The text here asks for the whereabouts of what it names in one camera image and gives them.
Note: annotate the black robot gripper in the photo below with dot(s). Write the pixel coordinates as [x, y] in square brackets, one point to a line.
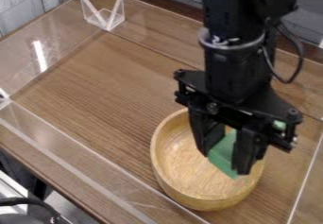
[230, 94]

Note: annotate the green foam block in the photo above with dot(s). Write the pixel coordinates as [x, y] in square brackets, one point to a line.
[220, 155]

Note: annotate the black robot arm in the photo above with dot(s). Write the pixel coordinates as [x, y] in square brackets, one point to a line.
[242, 19]

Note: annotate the brown wooden bowl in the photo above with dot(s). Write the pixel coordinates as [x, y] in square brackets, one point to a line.
[186, 175]

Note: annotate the clear acrylic corner bracket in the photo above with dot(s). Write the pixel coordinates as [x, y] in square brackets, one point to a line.
[104, 18]

